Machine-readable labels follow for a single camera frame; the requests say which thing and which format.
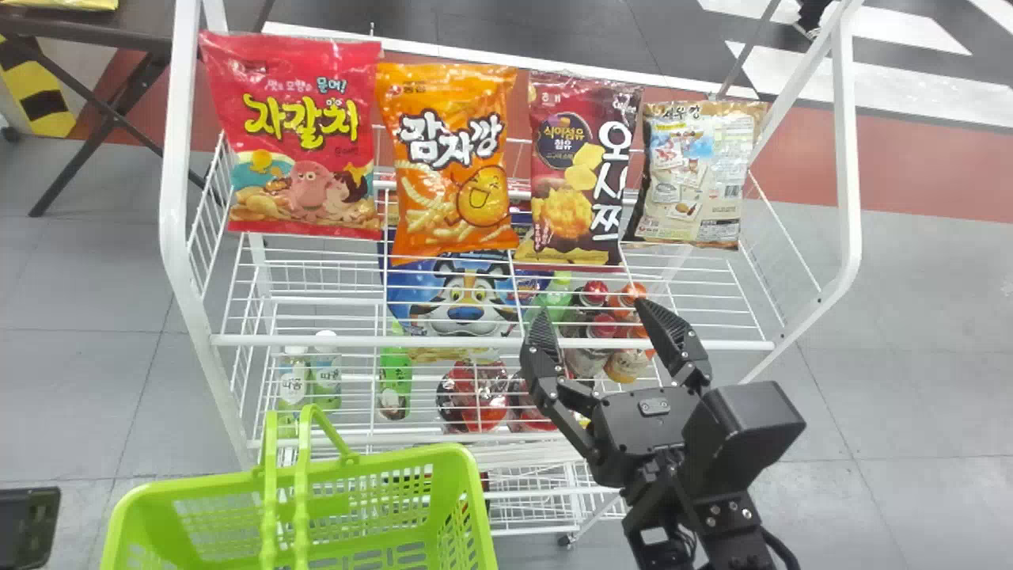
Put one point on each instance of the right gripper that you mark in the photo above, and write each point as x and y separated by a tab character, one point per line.
641	427

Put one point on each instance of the green basket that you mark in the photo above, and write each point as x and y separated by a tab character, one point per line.
443	507

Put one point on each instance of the orange bottle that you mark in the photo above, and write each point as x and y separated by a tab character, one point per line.
625	366

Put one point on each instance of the red snack packet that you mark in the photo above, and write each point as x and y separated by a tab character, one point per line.
475	396
293	119

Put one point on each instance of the blue cereal bag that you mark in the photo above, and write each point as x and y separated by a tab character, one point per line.
467	305

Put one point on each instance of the maroon snack packet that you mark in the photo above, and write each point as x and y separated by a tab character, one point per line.
582	182

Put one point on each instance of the beige snack packet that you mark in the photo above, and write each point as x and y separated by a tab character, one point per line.
696	174

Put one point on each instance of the orange snack packet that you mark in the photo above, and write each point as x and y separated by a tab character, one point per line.
447	158

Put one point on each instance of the pale green bottle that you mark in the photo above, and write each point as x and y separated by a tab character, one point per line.
292	384
326	376

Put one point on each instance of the dark side table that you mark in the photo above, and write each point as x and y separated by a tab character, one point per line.
87	28

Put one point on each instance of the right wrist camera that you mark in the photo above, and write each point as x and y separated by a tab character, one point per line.
744	431

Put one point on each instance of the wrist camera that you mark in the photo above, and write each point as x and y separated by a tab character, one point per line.
744	431
28	526

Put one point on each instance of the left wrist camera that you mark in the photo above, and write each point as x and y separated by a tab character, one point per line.
28	526

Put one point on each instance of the yellow black striped post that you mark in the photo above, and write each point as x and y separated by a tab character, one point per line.
32	91

